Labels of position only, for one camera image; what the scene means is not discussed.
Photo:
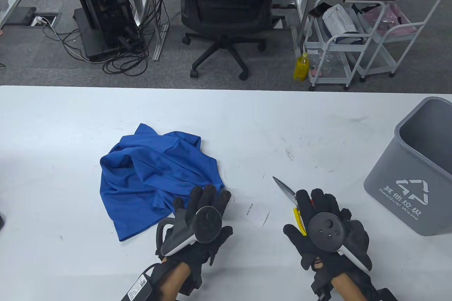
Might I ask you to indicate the person's right hand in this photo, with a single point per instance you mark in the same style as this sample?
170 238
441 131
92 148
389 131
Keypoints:
325 202

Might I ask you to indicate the person's left hand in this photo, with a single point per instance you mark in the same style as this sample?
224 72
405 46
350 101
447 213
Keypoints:
206 193

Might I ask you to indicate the white clothing tag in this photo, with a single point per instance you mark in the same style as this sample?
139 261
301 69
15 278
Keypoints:
256 213

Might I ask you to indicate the blue clothing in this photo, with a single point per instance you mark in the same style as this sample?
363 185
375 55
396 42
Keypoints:
148 174

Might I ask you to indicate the person's left forearm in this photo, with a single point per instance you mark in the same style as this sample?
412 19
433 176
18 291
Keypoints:
173 280

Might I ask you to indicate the person's right forearm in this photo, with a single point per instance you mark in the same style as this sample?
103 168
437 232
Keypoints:
348 287

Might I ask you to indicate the grey trash bin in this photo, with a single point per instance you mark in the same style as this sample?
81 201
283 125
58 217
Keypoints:
406 174

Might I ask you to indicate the black wrist sensor box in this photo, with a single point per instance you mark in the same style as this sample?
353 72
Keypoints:
137 285
383 295

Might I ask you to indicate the yellow liquid bottle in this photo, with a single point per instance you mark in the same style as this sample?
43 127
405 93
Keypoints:
301 68

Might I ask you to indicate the white bag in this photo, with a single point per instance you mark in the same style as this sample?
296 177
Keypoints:
339 18

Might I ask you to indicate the black office chair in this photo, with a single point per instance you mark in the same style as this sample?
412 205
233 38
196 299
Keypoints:
226 4

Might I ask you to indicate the pink plastic bag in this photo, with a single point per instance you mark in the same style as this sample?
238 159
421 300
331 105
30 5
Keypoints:
388 18

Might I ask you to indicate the black computer tower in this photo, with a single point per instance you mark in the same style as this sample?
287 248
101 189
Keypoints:
106 1

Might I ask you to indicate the floor socket box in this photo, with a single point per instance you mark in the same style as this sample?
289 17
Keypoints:
44 19

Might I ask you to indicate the white desk frame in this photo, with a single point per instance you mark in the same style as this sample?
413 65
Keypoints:
9 8

